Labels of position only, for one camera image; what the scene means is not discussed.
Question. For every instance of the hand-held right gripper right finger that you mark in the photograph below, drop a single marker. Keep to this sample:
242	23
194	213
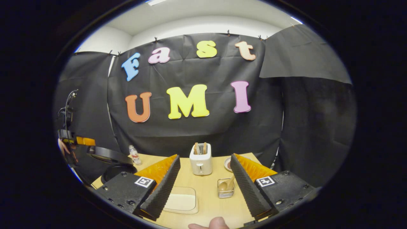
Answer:
246	184

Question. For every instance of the clear chopstick holder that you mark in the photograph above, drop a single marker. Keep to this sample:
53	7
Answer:
226	193

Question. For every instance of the ceiling light panel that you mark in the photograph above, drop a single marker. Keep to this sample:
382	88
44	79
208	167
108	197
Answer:
155	2

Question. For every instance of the clear glass tray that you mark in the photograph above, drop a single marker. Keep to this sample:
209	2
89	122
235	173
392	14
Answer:
182	189

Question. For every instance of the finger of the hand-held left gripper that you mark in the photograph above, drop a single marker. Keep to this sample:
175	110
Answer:
86	141

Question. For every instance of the wooden spoon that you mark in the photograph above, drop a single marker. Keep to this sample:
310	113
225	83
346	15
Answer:
224	185

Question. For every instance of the black backdrop cloth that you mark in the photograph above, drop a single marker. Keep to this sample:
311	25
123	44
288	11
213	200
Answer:
203	133

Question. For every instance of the white rice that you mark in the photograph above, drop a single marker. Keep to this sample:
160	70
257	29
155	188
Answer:
181	202

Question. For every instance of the toast slice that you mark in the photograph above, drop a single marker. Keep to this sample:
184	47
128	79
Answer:
205	148
197	148

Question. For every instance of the small clear bottle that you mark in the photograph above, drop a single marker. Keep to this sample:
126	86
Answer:
134	156

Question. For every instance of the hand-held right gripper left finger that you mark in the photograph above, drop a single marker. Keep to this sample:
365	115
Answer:
165	181

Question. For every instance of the dark grey rice cooker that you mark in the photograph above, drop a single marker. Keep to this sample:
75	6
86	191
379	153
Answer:
111	156

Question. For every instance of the white plate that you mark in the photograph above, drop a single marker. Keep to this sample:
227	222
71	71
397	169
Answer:
226	160

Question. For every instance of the white toaster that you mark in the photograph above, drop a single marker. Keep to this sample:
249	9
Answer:
201	163

